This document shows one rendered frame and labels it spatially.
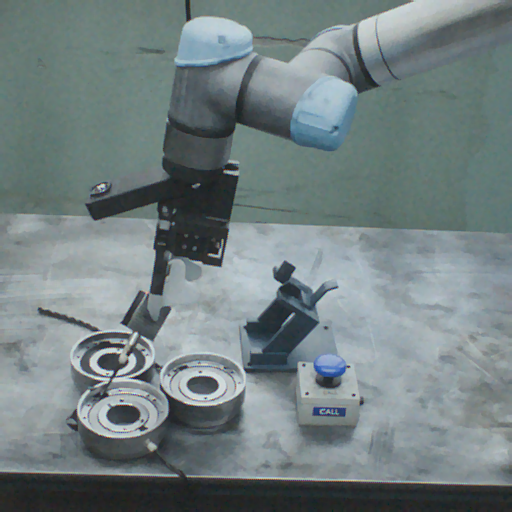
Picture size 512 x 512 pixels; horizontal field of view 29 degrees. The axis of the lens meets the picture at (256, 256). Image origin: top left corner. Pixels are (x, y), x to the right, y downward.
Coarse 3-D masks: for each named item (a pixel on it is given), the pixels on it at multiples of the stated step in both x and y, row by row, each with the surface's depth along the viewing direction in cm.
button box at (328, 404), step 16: (304, 368) 122; (352, 368) 122; (304, 384) 119; (320, 384) 119; (336, 384) 119; (352, 384) 119; (304, 400) 117; (320, 400) 117; (336, 400) 117; (352, 400) 117; (304, 416) 118; (320, 416) 118; (336, 416) 118; (352, 416) 118
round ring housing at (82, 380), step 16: (96, 336) 126; (112, 336) 127; (128, 336) 127; (80, 352) 124; (96, 352) 124; (112, 352) 125; (144, 352) 125; (80, 368) 122; (96, 368) 122; (112, 368) 126; (128, 368) 122; (144, 368) 120; (80, 384) 120; (96, 384) 119
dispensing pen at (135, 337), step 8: (136, 296) 119; (136, 304) 118; (128, 312) 118; (128, 320) 117; (136, 336) 118; (128, 344) 118; (136, 344) 118; (128, 352) 118; (120, 360) 118; (112, 376) 118; (104, 392) 117
